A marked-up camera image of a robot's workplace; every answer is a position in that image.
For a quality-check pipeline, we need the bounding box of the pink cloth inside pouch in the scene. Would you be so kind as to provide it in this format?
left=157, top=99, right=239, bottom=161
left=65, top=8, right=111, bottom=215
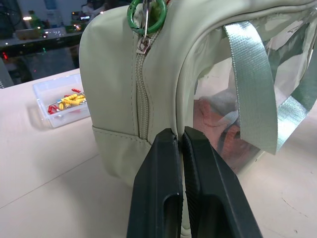
left=194, top=95, right=258, bottom=172

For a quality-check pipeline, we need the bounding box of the silver zipper pull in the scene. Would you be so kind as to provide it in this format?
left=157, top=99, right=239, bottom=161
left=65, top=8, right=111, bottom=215
left=136, top=33, right=151, bottom=55

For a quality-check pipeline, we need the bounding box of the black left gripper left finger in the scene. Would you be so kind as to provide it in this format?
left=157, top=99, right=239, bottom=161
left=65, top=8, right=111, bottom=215
left=126, top=127, right=184, bottom=238

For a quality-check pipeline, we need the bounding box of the light green zip pouch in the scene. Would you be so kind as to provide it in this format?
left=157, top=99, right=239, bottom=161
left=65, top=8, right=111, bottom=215
left=78, top=0, right=317, bottom=238

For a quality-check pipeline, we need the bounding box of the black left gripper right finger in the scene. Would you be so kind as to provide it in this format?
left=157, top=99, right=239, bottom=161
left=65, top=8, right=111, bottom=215
left=182, top=126, right=264, bottom=238

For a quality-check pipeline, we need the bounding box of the clear plastic parts box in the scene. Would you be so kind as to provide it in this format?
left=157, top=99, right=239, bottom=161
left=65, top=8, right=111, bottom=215
left=32, top=73, right=91, bottom=128

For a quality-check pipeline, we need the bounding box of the green keychain ring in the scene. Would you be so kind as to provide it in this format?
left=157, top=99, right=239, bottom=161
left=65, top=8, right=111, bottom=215
left=126, top=0, right=168, bottom=35

